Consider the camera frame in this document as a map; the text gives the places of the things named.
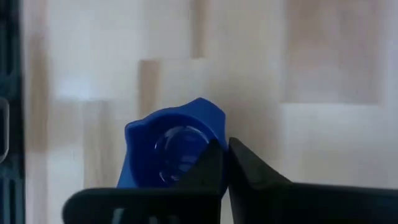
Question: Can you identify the black table frame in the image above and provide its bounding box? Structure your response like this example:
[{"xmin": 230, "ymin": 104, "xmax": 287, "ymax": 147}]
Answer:
[{"xmin": 0, "ymin": 0, "xmax": 25, "ymax": 224}]

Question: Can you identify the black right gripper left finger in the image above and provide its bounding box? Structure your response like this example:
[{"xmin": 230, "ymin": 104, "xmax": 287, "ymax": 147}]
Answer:
[{"xmin": 62, "ymin": 138, "xmax": 229, "ymax": 224}]

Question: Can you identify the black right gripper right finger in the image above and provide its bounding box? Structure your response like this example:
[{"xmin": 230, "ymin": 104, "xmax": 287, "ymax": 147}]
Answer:
[{"xmin": 228, "ymin": 136, "xmax": 398, "ymax": 224}]

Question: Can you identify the indigo measuring cup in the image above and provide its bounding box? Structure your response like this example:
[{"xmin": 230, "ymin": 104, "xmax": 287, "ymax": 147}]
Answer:
[{"xmin": 116, "ymin": 97, "xmax": 230, "ymax": 200}]

